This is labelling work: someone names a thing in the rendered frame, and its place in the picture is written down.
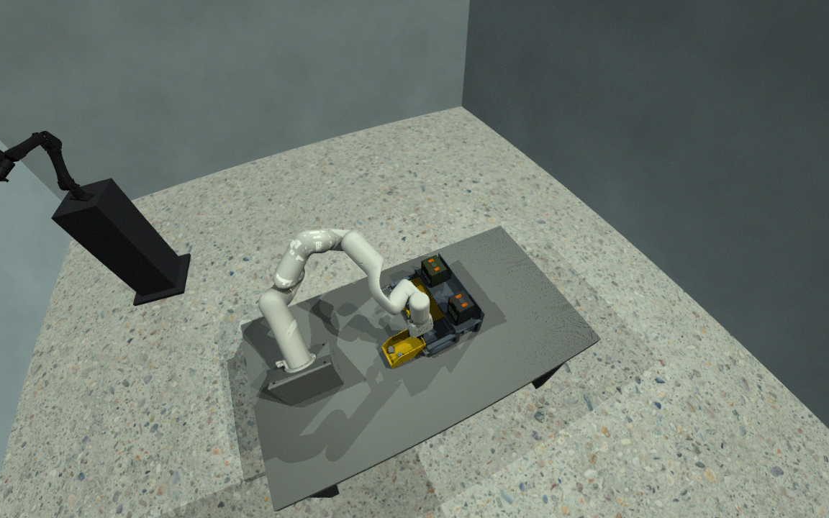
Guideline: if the dark green case with handle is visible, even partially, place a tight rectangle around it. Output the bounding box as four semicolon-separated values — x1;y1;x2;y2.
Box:
421;255;447;288

